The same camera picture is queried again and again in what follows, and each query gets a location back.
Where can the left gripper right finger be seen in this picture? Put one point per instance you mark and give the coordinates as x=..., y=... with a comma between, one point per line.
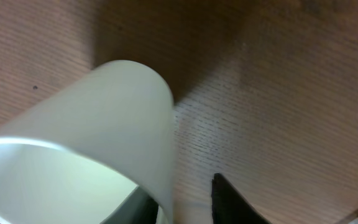
x=229, y=206

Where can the grey plastic cup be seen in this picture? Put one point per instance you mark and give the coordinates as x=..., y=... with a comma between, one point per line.
x=76, y=157

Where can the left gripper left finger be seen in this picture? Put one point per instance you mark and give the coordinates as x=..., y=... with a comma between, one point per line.
x=138, y=208

